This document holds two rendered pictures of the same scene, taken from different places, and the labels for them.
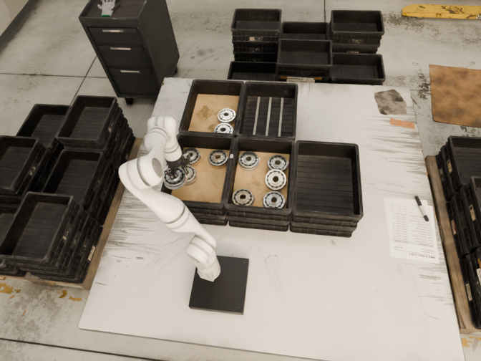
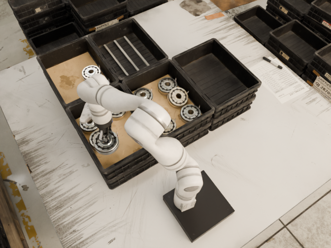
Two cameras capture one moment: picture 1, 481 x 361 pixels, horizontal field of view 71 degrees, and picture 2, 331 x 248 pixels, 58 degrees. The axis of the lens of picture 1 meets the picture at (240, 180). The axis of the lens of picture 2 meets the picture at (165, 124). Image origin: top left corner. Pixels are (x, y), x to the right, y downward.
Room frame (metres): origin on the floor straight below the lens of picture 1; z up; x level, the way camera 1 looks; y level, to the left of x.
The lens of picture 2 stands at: (0.24, 0.55, 2.09)
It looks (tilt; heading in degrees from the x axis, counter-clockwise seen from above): 58 degrees down; 314
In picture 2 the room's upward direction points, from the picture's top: 1 degrees clockwise
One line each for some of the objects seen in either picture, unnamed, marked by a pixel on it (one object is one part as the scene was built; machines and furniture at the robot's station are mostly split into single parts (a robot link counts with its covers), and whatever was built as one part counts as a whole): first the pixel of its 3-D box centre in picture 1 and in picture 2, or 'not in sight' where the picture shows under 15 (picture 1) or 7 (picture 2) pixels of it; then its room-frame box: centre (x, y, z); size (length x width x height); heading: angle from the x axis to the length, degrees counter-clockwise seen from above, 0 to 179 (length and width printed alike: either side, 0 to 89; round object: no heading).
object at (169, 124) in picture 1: (167, 133); (97, 94); (0.86, 0.26, 1.27); 0.09 x 0.07 x 0.15; 87
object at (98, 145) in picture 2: (174, 176); (105, 140); (0.84, 0.29, 1.01); 0.10 x 0.10 x 0.01
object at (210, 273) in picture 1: (207, 263); (184, 194); (0.48, 0.18, 0.84); 0.09 x 0.09 x 0.17; 67
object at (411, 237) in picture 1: (411, 228); (278, 78); (0.60, -0.79, 0.70); 0.33 x 0.23 x 0.01; 168
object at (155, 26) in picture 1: (139, 46); not in sight; (2.60, 0.74, 0.45); 0.60 x 0.45 x 0.90; 168
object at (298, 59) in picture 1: (302, 75); (102, 22); (2.11, -0.58, 0.37); 0.40 x 0.30 x 0.45; 78
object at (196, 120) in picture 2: (261, 172); (166, 96); (0.87, -0.10, 0.92); 0.40 x 0.30 x 0.02; 168
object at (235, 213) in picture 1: (261, 178); (166, 102); (0.87, -0.10, 0.87); 0.40 x 0.30 x 0.11; 168
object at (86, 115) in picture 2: (168, 146); (95, 110); (0.87, 0.28, 1.17); 0.11 x 0.09 x 0.06; 36
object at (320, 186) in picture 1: (325, 183); (213, 77); (0.80, -0.39, 0.87); 0.40 x 0.30 x 0.11; 168
